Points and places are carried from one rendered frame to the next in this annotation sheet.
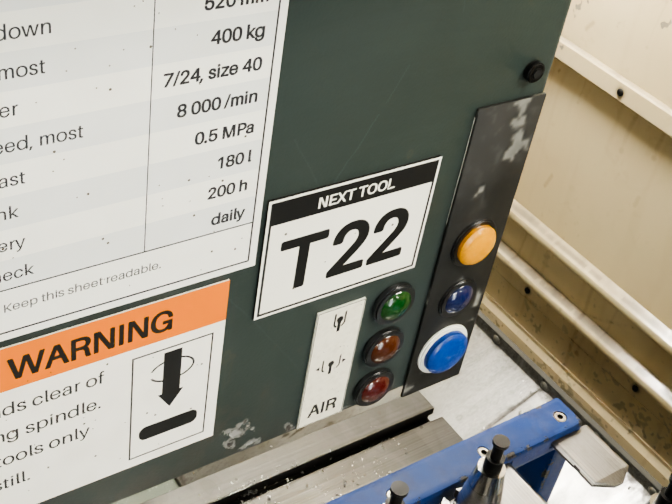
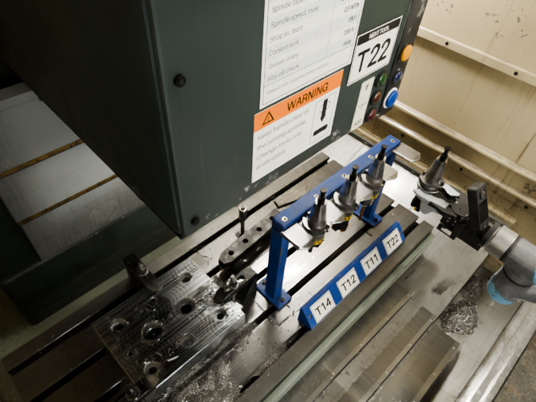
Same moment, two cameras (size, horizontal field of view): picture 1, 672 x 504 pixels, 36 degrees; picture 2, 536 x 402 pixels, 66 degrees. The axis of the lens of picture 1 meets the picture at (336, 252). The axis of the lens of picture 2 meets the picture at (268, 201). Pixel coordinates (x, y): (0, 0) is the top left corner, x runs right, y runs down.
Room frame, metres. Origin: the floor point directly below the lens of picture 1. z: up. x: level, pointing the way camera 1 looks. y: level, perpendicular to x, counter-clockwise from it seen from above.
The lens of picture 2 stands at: (-0.12, 0.19, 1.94)
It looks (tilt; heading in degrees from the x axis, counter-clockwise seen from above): 47 degrees down; 353
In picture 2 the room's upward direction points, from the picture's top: 5 degrees clockwise
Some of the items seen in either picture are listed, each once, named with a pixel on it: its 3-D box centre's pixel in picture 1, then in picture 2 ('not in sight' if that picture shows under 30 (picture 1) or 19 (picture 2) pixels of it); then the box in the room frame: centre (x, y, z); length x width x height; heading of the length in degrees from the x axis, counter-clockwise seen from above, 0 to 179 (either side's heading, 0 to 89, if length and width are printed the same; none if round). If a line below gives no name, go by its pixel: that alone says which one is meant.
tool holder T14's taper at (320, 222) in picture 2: not in sight; (318, 211); (0.47, 0.00, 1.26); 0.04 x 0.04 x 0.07
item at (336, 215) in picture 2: not in sight; (331, 212); (0.51, -0.04, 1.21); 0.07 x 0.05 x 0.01; 41
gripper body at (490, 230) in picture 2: not in sight; (467, 223); (0.51, -0.40, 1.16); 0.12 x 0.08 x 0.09; 41
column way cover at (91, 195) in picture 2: not in sight; (90, 159); (0.76, 0.58, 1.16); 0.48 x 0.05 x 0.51; 131
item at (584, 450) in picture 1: (594, 459); (407, 153); (0.72, -0.29, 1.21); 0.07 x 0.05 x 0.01; 41
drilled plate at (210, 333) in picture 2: not in sight; (170, 323); (0.36, 0.34, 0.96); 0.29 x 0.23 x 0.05; 131
